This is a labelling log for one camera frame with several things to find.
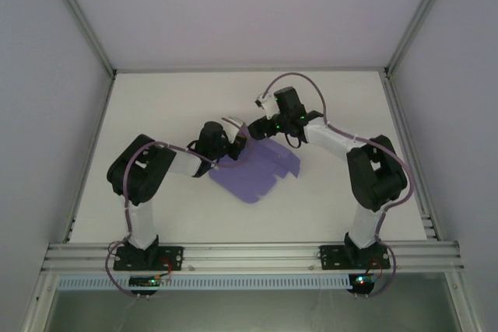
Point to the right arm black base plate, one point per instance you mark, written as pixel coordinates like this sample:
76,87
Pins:
330,258

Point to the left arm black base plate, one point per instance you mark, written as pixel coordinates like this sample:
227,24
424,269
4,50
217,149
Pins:
171,250

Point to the aluminium table edge rail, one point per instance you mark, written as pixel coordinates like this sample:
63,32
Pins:
102,114
397,114

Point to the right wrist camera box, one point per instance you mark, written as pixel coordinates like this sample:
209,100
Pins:
266,103

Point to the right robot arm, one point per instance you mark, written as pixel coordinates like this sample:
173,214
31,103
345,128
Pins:
373,180

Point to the purple paper box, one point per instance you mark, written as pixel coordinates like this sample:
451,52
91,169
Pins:
253,176

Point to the wide aluminium mounting rail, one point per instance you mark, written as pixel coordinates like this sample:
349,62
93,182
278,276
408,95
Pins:
249,256

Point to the aluminium frame leg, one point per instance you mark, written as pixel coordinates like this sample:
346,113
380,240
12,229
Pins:
463,301
39,301

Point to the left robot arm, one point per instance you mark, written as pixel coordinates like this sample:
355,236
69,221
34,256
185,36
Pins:
136,168

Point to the aluminium corner post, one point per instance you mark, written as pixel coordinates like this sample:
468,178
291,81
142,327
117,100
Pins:
417,17
83,23

